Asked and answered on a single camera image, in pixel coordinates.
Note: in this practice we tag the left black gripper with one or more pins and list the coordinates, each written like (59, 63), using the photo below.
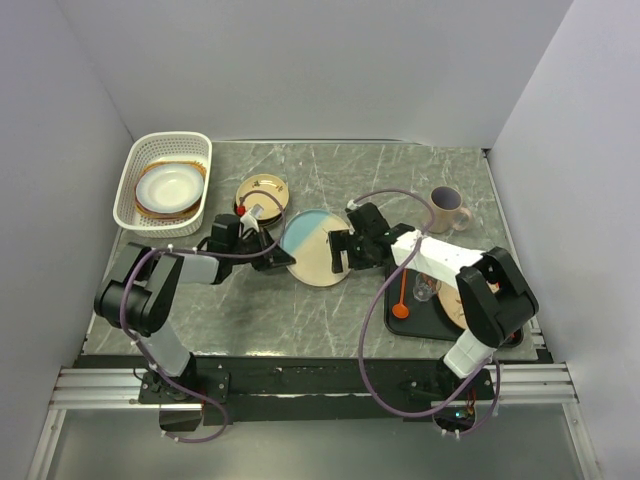
(273, 258)

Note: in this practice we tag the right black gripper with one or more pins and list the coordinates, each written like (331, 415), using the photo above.
(343, 240)

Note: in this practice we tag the cream plate with blue leaves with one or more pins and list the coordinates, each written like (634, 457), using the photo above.
(306, 240)

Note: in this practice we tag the yellow round plate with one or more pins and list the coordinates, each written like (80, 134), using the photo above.
(268, 191)

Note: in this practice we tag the pink polka dot plate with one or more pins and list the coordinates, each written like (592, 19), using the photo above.
(187, 212)

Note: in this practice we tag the orange woven square plate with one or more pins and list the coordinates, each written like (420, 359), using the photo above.
(198, 165)

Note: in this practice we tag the white scalloped paper bowl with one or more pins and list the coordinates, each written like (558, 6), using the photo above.
(170, 188)

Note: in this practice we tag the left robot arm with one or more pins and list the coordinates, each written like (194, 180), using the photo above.
(137, 294)

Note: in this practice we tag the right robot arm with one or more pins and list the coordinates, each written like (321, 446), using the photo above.
(495, 297)

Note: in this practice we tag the white perforated plastic bin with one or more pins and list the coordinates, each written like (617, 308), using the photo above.
(149, 149)

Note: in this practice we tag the orange plastic spoon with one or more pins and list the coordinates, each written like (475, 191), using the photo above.
(400, 309)

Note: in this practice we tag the clear plastic cup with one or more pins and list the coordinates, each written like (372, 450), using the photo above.
(425, 287)

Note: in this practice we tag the black plastic tray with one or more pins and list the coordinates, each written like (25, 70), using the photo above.
(426, 320)

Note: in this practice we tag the tan oval plate on tray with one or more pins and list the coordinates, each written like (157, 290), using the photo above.
(451, 303)

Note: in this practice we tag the pink mug purple inside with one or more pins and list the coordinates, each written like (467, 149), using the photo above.
(449, 210)

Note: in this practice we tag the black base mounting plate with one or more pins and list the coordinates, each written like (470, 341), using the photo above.
(253, 389)

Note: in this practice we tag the aluminium rail frame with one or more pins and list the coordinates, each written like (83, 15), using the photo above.
(103, 375)

